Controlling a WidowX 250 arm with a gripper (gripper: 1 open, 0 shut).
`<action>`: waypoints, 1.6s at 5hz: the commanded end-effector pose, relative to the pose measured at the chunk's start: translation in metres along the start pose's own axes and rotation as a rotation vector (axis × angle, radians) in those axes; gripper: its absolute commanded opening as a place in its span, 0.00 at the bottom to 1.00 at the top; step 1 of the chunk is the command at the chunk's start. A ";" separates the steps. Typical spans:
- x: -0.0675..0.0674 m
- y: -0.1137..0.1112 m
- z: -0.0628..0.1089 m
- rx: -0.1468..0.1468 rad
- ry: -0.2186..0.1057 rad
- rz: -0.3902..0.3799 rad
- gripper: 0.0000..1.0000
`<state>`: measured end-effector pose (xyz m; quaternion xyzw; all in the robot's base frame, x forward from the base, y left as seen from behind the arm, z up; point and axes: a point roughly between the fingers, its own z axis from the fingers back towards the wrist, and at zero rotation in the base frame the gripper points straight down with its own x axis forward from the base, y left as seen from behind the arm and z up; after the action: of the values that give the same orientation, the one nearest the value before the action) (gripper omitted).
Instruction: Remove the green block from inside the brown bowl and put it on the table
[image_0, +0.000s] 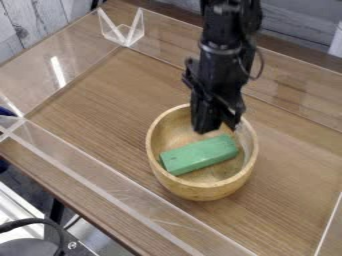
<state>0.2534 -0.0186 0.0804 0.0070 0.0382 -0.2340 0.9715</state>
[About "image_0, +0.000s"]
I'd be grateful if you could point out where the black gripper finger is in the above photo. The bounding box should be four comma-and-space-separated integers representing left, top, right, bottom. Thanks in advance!
222, 106, 244, 131
190, 91, 222, 134

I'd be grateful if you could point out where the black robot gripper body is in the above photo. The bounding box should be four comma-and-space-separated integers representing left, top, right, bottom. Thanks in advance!
182, 43, 256, 115

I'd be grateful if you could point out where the green rectangular block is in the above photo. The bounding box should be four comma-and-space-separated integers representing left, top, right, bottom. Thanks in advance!
159, 134, 239, 176

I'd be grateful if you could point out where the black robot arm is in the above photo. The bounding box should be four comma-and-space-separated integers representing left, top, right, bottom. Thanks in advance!
182, 0, 263, 134

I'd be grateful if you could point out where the light wooden bowl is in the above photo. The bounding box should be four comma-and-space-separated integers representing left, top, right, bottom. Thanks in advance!
146, 104, 259, 201

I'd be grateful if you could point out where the white object at right edge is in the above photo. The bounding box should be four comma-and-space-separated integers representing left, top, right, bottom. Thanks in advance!
329, 21, 342, 58

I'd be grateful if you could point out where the black table leg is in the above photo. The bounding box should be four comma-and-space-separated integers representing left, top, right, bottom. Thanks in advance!
49, 199, 65, 224

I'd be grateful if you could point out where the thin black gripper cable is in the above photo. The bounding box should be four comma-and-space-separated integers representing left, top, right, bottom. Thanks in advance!
238, 46, 266, 81

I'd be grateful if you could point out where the clear acrylic tray wall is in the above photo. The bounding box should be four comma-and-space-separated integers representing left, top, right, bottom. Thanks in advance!
0, 1, 342, 256

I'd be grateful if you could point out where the clear acrylic corner bracket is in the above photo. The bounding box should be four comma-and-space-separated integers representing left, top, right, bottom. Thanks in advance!
97, 8, 144, 48

